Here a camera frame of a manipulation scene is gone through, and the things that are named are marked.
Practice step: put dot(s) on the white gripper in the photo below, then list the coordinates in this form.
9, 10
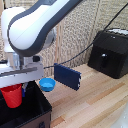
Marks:
20, 71

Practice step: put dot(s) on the red plastic cup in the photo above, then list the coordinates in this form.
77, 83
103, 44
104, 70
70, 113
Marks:
12, 95

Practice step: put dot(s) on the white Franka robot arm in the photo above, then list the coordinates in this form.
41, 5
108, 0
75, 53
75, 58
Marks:
36, 23

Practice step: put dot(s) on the black open storage bin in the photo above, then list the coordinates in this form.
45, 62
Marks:
28, 111

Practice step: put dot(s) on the blue plastic bowl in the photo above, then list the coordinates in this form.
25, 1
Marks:
47, 84

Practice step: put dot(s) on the dark blue rectangular box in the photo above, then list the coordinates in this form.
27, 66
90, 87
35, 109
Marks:
68, 76

